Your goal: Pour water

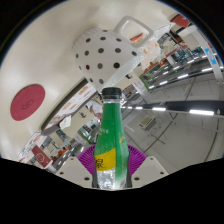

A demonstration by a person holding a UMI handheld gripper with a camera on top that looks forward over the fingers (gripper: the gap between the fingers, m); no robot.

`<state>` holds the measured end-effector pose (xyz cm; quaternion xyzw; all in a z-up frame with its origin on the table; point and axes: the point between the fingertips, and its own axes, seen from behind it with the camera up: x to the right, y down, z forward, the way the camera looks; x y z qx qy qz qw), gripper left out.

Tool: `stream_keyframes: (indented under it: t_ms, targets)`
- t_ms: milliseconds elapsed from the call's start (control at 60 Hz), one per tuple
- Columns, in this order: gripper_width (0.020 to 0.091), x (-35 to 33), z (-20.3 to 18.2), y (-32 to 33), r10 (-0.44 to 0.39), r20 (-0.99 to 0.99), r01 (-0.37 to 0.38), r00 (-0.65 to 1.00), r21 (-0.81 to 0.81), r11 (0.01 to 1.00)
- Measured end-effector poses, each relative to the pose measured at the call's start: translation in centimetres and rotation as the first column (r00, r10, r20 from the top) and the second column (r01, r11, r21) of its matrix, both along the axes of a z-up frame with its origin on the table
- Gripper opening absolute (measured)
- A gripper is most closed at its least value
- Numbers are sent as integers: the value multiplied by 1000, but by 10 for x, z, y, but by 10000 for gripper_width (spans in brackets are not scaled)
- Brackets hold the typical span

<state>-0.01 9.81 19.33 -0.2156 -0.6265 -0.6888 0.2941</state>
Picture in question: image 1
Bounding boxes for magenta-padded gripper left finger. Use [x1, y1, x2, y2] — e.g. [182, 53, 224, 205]
[54, 144, 100, 189]

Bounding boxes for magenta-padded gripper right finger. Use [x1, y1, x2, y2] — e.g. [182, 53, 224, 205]
[125, 145, 169, 189]

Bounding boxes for green drink bottle yellow label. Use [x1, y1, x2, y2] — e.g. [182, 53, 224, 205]
[93, 87, 130, 190]

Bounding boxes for ceiling air conditioner unit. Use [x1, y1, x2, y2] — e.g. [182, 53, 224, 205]
[138, 114, 157, 131]

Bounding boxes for white paper napkin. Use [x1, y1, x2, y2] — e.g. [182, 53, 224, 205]
[59, 115, 73, 130]

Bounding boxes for red paper cup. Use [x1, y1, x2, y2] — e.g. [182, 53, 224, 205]
[30, 144, 54, 169]

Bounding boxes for person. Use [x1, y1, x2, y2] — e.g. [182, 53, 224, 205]
[85, 100, 103, 118]

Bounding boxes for printed leaflet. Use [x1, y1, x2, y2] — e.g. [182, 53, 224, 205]
[18, 132, 43, 162]

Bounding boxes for printed paper tray liner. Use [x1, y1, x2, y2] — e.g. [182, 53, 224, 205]
[43, 83, 90, 130]

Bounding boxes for ceiling light strips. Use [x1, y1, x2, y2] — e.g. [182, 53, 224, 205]
[126, 49, 224, 118]

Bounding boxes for flat round red coaster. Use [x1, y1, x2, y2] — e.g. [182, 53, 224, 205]
[9, 83, 46, 122]

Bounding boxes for white polka dot mug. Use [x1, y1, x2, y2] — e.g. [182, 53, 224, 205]
[71, 15, 155, 94]

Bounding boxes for blue pillar sign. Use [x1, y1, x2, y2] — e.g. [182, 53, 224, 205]
[204, 48, 218, 66]

